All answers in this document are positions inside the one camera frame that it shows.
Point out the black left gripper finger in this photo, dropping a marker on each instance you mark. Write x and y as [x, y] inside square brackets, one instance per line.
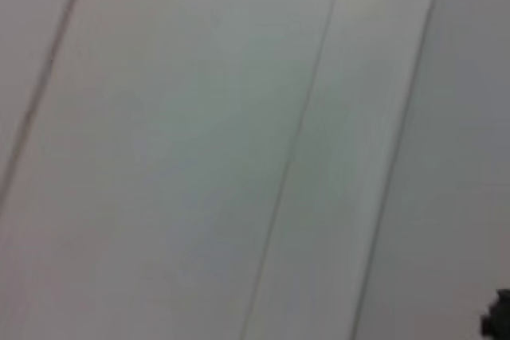
[498, 314]

